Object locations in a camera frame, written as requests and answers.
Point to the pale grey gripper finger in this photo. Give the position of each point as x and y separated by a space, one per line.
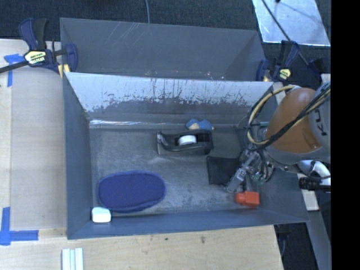
237 179

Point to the black square pad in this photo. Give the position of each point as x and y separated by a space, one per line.
220 170

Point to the orange-red plastic block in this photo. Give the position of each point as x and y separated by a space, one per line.
248 198

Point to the black tape dispenser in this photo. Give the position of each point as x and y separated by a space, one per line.
185 143

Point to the blue and yellow toy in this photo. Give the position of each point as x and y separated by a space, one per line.
201 124

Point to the blue oval fabric pad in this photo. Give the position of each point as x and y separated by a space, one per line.
130 191

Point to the small white box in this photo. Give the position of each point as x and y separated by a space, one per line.
101 215

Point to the grey metal bin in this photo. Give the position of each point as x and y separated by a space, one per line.
157 52

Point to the pale wood flat board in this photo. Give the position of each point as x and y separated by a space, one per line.
36 150

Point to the black cylinder on white bracket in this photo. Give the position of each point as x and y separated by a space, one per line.
309 183

